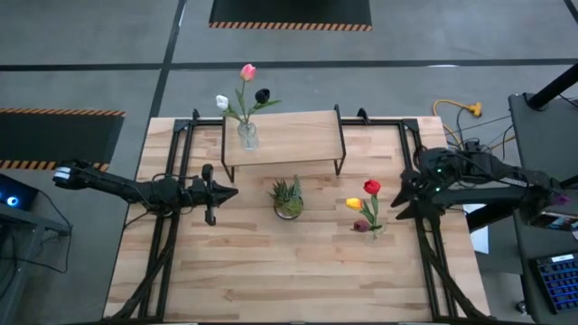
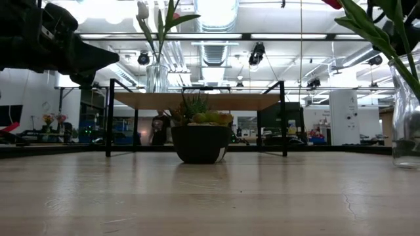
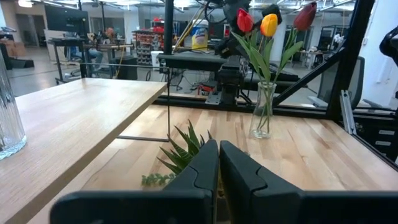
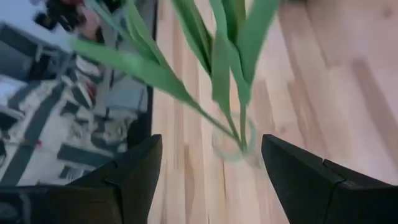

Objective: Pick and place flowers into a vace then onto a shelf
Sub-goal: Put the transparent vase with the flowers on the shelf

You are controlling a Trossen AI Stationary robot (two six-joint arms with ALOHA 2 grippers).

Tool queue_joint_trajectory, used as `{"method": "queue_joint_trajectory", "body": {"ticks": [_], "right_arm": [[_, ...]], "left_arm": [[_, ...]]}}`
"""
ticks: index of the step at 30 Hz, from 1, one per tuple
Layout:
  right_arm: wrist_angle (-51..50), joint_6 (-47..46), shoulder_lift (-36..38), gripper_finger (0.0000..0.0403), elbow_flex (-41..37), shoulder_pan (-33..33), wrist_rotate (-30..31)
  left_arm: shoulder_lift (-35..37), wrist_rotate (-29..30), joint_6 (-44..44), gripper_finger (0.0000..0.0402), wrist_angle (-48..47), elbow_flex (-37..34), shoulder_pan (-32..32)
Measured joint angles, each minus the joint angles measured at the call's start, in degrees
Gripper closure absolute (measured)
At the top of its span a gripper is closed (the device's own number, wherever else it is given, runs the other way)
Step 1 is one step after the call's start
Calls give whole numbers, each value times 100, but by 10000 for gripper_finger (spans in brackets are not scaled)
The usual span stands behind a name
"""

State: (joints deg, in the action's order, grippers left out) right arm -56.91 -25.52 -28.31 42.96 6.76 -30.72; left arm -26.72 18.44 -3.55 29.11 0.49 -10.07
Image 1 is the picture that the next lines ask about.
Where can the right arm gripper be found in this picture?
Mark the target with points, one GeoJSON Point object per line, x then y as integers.
{"type": "Point", "coordinates": [429, 187]}

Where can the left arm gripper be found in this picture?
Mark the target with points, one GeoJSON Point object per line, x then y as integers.
{"type": "Point", "coordinates": [208, 195]}

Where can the red artificial tulip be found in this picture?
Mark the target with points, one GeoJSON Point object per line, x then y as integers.
{"type": "Point", "coordinates": [372, 186]}

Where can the yellow orange artificial tulip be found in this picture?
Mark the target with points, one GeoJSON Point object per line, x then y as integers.
{"type": "Point", "coordinates": [354, 203]}

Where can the ribbed clear glass vase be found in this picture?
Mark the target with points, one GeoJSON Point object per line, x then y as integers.
{"type": "Point", "coordinates": [248, 135]}

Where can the white artificial tulip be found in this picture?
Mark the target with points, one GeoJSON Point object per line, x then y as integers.
{"type": "Point", "coordinates": [221, 102]}

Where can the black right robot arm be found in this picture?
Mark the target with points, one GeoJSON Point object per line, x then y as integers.
{"type": "Point", "coordinates": [487, 180]}

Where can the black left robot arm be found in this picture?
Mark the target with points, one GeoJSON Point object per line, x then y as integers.
{"type": "Point", "coordinates": [117, 189]}

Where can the wooden shelf with black legs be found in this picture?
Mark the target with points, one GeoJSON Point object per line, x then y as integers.
{"type": "Point", "coordinates": [289, 140]}

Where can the smooth clear glass vase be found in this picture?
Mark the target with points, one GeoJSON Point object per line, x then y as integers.
{"type": "Point", "coordinates": [379, 232]}

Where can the potted succulent plant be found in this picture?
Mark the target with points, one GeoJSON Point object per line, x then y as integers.
{"type": "Point", "coordinates": [288, 203]}

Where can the white paper sheet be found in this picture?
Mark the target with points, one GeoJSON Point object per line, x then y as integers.
{"type": "Point", "coordinates": [481, 239]}

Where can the device with blue screen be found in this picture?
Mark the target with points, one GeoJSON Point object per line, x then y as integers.
{"type": "Point", "coordinates": [560, 222]}

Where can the dark grey desk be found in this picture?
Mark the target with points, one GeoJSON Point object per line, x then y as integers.
{"type": "Point", "coordinates": [546, 135]}

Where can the keyboard with blue backlight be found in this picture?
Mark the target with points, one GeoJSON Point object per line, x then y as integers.
{"type": "Point", "coordinates": [560, 282]}

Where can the black hazard-striped floor mat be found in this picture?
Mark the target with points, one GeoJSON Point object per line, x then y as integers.
{"type": "Point", "coordinates": [54, 137]}
{"type": "Point", "coordinates": [289, 11]}

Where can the black metal pole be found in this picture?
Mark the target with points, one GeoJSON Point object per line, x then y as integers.
{"type": "Point", "coordinates": [553, 88]}

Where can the grey metal stand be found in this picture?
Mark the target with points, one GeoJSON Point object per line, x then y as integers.
{"type": "Point", "coordinates": [45, 224]}

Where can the computer case with blue light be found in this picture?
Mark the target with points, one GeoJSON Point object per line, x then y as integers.
{"type": "Point", "coordinates": [13, 201]}

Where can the black metal rig frame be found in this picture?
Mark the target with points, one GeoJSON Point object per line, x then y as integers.
{"type": "Point", "coordinates": [375, 122]}

